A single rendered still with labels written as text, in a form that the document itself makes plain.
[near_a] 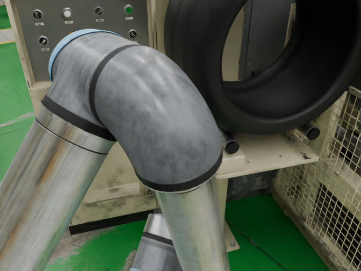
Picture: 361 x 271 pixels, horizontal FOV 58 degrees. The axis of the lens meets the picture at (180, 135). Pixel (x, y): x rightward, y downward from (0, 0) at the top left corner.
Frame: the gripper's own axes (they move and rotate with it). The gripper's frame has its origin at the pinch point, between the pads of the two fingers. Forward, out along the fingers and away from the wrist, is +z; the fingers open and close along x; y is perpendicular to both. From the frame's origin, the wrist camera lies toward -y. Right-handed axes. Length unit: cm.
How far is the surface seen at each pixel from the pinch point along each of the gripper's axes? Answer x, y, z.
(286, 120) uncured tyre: 13.0, 24.8, 17.3
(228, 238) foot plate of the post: -45, 106, -12
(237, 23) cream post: -9, 17, 53
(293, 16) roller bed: -1, 40, 74
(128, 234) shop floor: -90, 76, -26
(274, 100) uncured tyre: 0.8, 37.7, 32.7
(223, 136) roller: -2.9, 18.8, 9.0
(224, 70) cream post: -17, 27, 41
